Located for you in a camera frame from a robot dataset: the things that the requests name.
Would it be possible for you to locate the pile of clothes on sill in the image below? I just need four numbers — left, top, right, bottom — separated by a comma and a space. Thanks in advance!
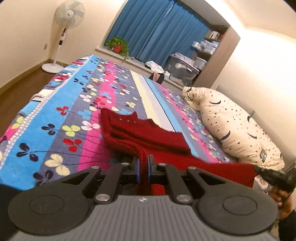
144, 61, 170, 84

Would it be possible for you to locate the blue window curtain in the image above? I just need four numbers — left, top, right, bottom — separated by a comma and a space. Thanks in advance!
106, 1, 210, 67

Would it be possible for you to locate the cream patterned pillow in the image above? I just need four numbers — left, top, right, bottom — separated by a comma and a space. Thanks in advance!
182, 87, 285, 171

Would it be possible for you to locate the red knitted sweater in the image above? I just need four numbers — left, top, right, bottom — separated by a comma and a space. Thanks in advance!
100, 108, 257, 195

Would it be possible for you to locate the white standing fan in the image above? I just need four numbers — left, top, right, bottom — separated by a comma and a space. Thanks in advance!
41, 0, 86, 74

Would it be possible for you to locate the colourful floral bed blanket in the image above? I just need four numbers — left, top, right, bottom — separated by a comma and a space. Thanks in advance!
1, 55, 233, 190

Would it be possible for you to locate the right hand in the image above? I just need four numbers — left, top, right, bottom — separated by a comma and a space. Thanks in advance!
269, 186, 293, 221

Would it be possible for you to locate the wooden bookshelf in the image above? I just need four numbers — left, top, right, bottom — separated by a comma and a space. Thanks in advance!
193, 25, 240, 88

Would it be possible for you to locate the green potted plant red pot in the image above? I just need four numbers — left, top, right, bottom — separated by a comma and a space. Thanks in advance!
105, 37, 129, 59

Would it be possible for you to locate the clear plastic storage box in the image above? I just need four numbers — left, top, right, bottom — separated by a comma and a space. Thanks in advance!
164, 53, 200, 86

